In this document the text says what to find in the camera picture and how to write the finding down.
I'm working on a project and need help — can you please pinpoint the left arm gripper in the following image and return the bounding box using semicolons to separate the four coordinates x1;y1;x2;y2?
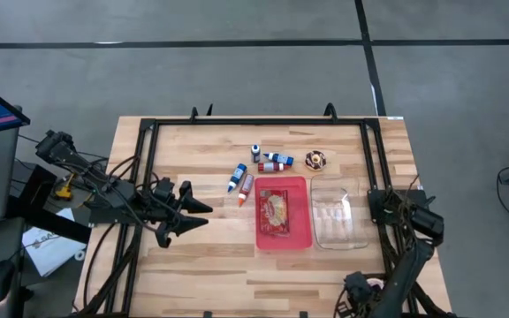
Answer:
148;176;215;249

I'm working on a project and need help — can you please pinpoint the yellow tool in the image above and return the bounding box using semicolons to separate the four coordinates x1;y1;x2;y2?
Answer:
54;174;77;202

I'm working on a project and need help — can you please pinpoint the white printed paper sheet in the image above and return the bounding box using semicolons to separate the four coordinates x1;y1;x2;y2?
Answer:
21;207;88;277

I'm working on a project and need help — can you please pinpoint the clear plastic container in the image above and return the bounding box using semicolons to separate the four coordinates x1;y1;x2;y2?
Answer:
309;174;370;251

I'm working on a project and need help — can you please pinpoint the orange capped red bottle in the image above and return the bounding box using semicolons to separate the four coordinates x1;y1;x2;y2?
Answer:
237;173;255;208

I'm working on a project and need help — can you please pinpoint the black metal table frame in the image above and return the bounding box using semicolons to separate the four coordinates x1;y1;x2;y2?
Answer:
77;117;454;318

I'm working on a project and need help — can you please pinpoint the blue bottle white label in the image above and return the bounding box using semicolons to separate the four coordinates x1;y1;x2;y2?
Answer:
226;163;248;193
262;151;295;167

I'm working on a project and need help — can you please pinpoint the red snack packet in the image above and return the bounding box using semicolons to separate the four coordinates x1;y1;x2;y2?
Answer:
258;188;291;239

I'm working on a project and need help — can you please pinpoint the chocolate frosted donut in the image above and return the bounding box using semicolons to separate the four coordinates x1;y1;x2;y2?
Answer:
304;149;328;172

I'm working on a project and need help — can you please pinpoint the red bottle white label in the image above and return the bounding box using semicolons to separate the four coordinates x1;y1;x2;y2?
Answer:
257;161;292;174

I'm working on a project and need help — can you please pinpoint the black support beam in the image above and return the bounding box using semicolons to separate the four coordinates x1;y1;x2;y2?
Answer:
6;165;93;245

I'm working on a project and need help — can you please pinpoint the red plastic tray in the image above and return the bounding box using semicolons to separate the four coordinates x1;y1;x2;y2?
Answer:
254;175;315;251

